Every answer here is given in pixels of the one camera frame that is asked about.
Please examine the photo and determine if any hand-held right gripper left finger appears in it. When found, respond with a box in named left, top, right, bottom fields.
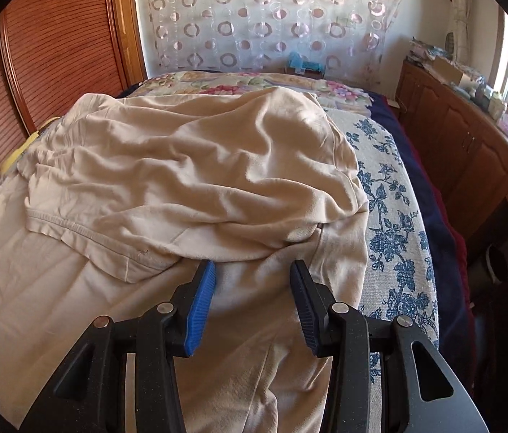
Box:
left=19, top=259, right=217, bottom=433

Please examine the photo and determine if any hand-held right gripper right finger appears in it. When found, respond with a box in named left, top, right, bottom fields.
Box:
left=290, top=259, right=491, bottom=433

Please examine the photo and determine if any beige t-shirt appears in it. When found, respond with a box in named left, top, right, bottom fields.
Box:
left=0, top=87, right=372, bottom=433

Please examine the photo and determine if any blue floral bed sheet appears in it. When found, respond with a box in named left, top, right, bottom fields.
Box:
left=321, top=108, right=439, bottom=386

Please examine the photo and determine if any navy blanket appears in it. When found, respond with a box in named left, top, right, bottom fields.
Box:
left=369, top=90, right=476, bottom=371

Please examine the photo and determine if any red blanket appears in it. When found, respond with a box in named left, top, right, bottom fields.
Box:
left=455, top=230, right=470, bottom=280

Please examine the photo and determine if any round trash bin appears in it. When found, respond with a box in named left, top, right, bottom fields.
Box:
left=484, top=244, right=508, bottom=285

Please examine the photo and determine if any pink floral blanket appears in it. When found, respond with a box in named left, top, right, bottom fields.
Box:
left=116, top=71, right=374, bottom=115

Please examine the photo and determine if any wooden sideboard cabinet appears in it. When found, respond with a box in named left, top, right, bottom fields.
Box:
left=396, top=61, right=508, bottom=253

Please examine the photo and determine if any brown box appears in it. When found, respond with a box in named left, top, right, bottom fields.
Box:
left=283, top=65, right=327, bottom=77

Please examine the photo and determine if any teal toy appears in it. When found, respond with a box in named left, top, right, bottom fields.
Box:
left=288, top=52, right=327, bottom=75

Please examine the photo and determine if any cardboard box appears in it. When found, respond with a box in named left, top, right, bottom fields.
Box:
left=428, top=56, right=467, bottom=84

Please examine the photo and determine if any wooden slatted wardrobe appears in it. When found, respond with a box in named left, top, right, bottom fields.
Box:
left=0, top=0, right=146, bottom=208

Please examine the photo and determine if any circle-patterned sheer curtain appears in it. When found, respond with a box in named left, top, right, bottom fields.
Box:
left=134, top=0, right=406, bottom=93

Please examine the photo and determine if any tied white window curtain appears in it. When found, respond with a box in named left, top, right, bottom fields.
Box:
left=443, top=0, right=476, bottom=55

